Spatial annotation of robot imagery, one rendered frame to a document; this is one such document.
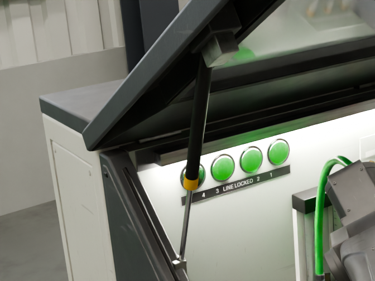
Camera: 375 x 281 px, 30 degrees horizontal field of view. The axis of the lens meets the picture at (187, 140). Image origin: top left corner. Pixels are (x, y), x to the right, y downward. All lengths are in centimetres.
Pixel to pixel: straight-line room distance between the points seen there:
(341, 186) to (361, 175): 2
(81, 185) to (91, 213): 5
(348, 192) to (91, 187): 64
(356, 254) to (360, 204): 13
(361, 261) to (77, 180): 83
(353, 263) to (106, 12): 470
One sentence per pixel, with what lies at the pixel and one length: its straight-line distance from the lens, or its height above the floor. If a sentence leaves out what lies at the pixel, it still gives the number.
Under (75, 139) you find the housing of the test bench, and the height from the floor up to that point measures 145.
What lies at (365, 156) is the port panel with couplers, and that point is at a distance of 142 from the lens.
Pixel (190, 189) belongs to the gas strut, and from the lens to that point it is 93.
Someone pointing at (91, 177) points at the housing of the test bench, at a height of 139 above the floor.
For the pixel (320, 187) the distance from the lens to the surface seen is 120.
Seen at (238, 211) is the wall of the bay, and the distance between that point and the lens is 127.
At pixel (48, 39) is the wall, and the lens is 497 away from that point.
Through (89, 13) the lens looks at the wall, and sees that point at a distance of 506.
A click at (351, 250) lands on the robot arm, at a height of 154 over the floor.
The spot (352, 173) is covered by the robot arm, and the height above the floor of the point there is 155.
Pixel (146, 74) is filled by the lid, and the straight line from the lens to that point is 86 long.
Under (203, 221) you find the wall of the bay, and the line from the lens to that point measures 123.
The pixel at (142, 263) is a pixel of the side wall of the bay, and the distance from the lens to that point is 109.
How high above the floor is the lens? 178
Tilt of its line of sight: 17 degrees down
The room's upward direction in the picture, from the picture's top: 6 degrees counter-clockwise
